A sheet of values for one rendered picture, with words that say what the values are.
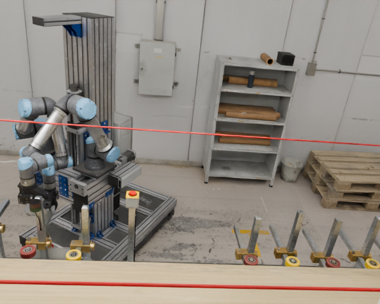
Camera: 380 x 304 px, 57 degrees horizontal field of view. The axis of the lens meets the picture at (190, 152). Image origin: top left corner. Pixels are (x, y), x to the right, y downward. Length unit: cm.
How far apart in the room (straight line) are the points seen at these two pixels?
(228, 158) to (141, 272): 314
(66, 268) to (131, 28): 300
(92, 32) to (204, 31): 206
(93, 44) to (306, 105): 312
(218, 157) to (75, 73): 271
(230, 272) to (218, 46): 296
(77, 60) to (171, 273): 156
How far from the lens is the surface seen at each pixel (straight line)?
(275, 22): 448
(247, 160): 494
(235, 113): 420
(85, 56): 257
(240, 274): 205
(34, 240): 228
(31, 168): 208
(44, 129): 223
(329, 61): 480
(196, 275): 199
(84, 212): 206
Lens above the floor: 231
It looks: 26 degrees down
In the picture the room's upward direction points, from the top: 6 degrees clockwise
